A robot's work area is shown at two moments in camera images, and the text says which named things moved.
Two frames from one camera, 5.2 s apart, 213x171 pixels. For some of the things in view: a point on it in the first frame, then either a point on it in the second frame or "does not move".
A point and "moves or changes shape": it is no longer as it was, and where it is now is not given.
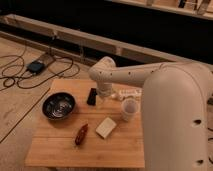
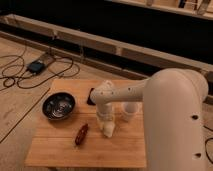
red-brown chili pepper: (81, 134) does not move
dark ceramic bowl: (59, 105) does not move
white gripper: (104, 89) to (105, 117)
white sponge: (105, 128) moves or changes shape
